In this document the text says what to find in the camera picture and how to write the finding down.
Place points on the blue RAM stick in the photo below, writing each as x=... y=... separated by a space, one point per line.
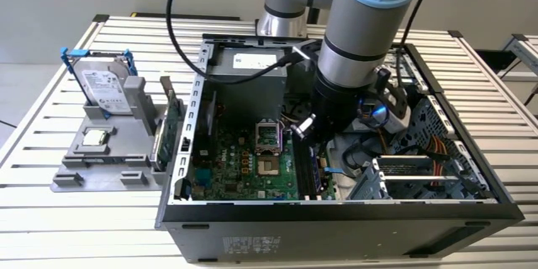
x=315 y=168

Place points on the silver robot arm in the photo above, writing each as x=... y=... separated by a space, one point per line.
x=366 y=36

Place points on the black RAM slot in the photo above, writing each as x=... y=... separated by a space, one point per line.
x=303 y=171
x=298 y=171
x=310 y=174

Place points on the green RAM stick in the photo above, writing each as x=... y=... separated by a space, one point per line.
x=100 y=159

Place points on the grey power supply unit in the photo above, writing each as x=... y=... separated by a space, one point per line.
x=247 y=92

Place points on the CPU socket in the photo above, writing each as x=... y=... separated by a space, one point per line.
x=268 y=166

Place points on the grey metal disk bay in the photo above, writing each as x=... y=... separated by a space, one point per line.
x=363 y=184

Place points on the green motherboard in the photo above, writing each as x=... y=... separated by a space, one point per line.
x=235 y=162

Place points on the black CPU fan shroud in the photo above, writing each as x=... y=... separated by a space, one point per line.
x=211 y=130

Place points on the blue VGA port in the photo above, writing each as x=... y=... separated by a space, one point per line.
x=202 y=177

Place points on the green graphics card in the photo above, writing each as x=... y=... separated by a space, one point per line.
x=170 y=124

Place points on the black and grey PC case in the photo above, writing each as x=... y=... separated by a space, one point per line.
x=294 y=234

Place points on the hard disk in blue carrier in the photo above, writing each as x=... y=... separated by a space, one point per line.
x=103 y=86

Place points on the grey parts rack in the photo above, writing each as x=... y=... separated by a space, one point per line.
x=114 y=171

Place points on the silver CPU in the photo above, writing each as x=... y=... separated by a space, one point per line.
x=95 y=138

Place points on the silver bracket wrist camera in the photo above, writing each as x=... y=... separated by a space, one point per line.
x=303 y=127

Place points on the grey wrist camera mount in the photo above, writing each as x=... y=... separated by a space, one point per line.
x=395 y=114

